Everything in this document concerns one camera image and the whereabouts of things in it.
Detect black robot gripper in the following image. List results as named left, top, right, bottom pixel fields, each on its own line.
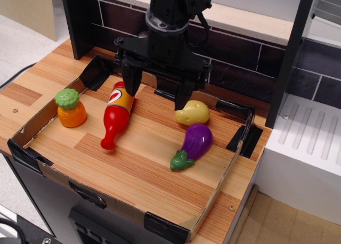
left=115, top=10, right=212, bottom=111

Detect red toy hot sauce bottle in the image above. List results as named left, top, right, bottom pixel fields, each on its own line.
left=101, top=81, right=134, bottom=150

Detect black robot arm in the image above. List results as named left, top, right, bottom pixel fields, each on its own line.
left=115, top=0, right=212, bottom=110

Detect cardboard fence with black tape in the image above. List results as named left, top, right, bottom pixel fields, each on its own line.
left=1, top=55, right=270, bottom=243

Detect yellow toy potato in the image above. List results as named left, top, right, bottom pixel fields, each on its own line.
left=175, top=100, right=210, bottom=126

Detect white salt shaker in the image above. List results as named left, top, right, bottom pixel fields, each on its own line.
left=137, top=31, right=149, bottom=38

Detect purple toy eggplant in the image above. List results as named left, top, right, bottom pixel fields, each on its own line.
left=170, top=124, right=213, bottom=171

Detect orange toy carrot green top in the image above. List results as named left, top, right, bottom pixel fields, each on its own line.
left=54, top=88, right=87, bottom=128

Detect black oven front panel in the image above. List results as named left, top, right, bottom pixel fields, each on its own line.
left=68, top=209, right=120, bottom=243

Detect white toy sink drainboard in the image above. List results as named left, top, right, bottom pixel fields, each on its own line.
left=256, top=95, right=340, bottom=224

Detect black shelf frame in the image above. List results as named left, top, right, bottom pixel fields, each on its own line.
left=62, top=0, right=313, bottom=127

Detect black cable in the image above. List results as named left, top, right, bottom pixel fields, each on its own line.
left=0, top=62, right=37, bottom=90

